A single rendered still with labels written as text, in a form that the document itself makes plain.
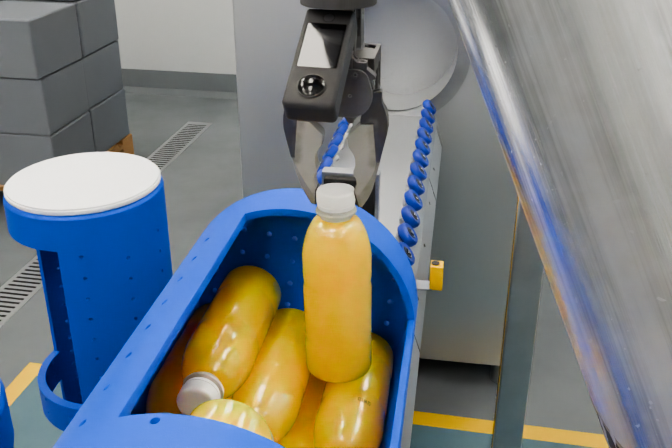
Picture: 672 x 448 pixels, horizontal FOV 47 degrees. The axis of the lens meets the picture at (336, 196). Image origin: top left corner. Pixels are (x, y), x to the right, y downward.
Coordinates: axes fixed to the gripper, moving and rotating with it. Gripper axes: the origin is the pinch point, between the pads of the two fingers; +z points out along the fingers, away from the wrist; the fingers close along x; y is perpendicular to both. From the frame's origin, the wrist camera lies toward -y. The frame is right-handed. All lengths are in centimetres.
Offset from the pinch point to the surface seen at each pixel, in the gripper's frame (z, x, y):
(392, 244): 9.6, -5.1, 8.6
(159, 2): 67, 192, 438
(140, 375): 5.1, 11.4, -24.1
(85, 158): 24, 60, 62
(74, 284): 38, 53, 39
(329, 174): 20, 10, 52
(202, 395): 14.5, 10.3, -14.5
